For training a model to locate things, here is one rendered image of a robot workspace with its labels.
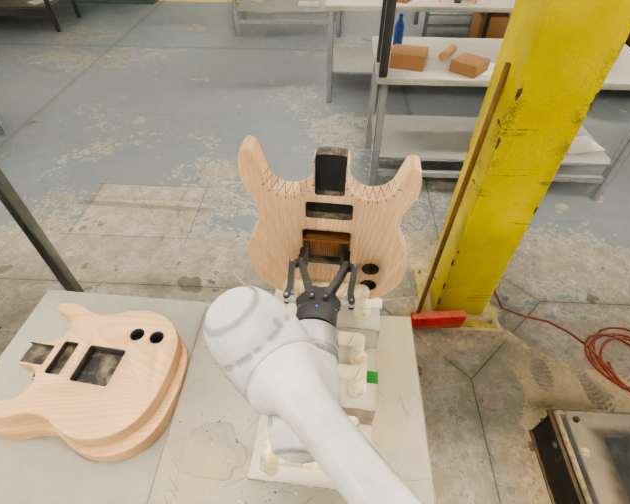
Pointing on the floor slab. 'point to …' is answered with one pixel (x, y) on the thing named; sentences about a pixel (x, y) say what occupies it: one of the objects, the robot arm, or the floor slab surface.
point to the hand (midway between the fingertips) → (325, 248)
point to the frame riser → (556, 462)
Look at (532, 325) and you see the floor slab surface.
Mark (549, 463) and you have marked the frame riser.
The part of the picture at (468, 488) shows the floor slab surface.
